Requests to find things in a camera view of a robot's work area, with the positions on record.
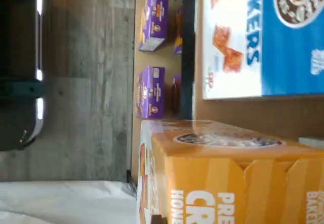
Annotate white plastic sheet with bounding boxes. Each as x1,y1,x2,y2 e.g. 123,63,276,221
0,179,139,224

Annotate black glossy object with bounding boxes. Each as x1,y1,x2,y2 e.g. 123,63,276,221
0,0,46,152

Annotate yellow white pretzel crackers box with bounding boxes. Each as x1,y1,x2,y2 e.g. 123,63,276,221
298,136,324,149
138,119,324,224

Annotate black metal shelf rack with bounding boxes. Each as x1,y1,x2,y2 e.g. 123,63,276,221
125,0,198,197

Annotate blue white pretzel crackers box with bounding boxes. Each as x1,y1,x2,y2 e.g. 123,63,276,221
201,0,324,100

